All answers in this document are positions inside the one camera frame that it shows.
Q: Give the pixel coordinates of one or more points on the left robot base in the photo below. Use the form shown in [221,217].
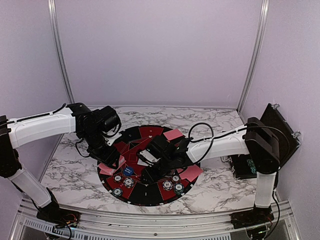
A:
[61,217]

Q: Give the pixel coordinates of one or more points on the black poker chip case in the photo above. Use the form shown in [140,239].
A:
[271,143]

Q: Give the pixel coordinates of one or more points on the single red playing card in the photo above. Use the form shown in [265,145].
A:
[105,170]

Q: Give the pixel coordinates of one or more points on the round red black poker mat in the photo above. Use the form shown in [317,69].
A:
[130,141]

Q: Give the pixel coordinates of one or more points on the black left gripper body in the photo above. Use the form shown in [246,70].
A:
[96,148]

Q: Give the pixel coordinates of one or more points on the left aluminium frame post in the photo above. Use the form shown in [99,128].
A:
[59,50]

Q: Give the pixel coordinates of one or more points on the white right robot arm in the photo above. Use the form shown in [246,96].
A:
[227,144]

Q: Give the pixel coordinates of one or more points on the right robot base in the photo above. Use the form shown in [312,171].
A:
[257,220]

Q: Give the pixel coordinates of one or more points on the aluminium frame post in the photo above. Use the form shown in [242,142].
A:
[59,50]
[260,33]

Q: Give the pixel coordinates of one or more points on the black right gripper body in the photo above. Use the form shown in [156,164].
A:
[165,169]

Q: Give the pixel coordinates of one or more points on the red brown poker chip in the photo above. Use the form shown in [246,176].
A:
[175,178]
[117,178]

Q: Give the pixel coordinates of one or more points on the right aluminium frame post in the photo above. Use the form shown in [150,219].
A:
[260,33]

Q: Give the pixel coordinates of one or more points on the aluminium front rail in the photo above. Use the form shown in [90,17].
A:
[105,225]

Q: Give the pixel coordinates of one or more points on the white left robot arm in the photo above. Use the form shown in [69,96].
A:
[15,133]

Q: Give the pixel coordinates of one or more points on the blue small blind button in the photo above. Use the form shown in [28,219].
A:
[129,171]

